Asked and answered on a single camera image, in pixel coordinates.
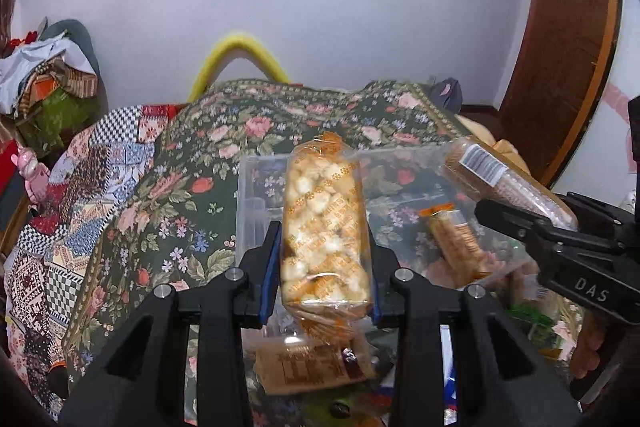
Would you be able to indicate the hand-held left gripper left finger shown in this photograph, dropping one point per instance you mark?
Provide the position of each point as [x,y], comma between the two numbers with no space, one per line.
[269,274]

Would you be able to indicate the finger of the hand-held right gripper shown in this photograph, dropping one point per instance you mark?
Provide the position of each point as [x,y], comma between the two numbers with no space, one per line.
[592,212]
[510,219]

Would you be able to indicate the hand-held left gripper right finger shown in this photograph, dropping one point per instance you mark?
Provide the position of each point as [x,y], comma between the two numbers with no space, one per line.
[378,294]

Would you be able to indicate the brown wafer packet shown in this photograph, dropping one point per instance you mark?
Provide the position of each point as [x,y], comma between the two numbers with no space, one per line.
[505,179]

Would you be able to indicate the orange puffed snack packet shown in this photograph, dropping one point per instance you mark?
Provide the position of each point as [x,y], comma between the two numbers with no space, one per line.
[325,227]

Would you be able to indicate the clear plastic container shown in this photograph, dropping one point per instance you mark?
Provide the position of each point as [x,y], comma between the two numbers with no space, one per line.
[260,197]

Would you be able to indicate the person's right hand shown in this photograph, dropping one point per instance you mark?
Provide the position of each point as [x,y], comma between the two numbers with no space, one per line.
[589,347]

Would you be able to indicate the small orange snack packet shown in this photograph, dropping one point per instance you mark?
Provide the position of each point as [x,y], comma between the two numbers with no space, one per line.
[456,247]

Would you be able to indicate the tan snack packet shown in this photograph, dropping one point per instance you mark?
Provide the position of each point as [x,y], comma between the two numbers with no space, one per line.
[305,364]

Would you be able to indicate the pink ribbon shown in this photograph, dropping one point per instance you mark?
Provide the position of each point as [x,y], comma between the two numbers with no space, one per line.
[616,99]

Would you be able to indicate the blue and red snack packet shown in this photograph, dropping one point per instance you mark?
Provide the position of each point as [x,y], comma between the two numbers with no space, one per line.
[450,387]

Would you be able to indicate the dark green snack packet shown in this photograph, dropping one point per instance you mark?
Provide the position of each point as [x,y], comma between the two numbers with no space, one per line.
[340,407]

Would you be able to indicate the floral blanket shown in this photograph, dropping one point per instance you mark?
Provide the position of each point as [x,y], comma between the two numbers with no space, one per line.
[200,167]

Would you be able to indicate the grey cloth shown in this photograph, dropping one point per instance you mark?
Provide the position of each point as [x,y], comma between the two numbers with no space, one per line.
[448,93]

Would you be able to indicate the patchwork blanket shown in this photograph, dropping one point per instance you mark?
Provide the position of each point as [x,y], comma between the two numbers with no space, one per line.
[75,227]

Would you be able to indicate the yellow foam tube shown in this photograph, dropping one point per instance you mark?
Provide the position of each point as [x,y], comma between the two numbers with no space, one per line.
[220,52]

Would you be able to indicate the pink toy figure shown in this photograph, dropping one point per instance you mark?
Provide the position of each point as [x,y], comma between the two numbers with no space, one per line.
[31,169]

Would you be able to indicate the pile of clothes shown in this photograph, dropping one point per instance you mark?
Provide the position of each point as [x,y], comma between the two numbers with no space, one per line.
[47,82]

